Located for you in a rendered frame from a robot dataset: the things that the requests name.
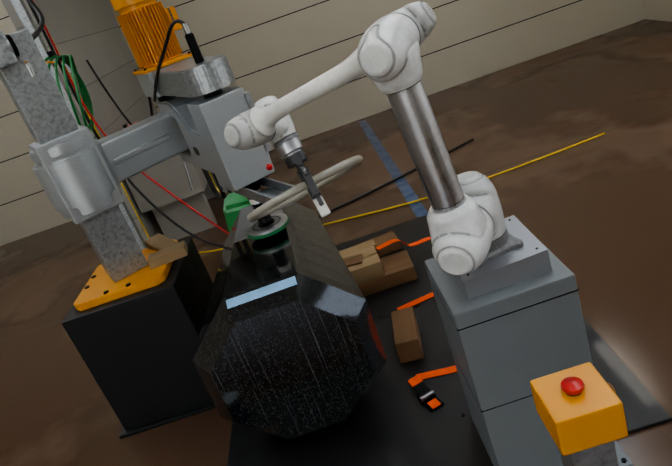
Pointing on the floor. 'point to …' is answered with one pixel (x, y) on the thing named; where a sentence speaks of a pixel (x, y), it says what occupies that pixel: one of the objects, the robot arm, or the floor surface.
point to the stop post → (581, 416)
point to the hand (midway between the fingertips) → (321, 206)
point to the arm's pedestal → (513, 356)
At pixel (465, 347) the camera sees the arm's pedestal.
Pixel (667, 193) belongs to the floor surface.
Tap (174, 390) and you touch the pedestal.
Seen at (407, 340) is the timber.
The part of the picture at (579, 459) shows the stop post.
